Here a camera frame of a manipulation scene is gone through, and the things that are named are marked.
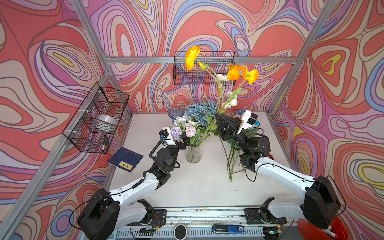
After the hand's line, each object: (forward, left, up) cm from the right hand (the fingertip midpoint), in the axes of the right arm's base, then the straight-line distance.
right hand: (214, 117), depth 58 cm
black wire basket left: (+24, +60, -9) cm, 65 cm away
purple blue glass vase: (+29, +20, -25) cm, 43 cm away
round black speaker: (-34, +16, -38) cm, 53 cm away
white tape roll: (+7, +51, -10) cm, 52 cm away
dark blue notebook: (+4, +51, -41) cm, 65 cm away
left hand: (+7, +15, -15) cm, 22 cm away
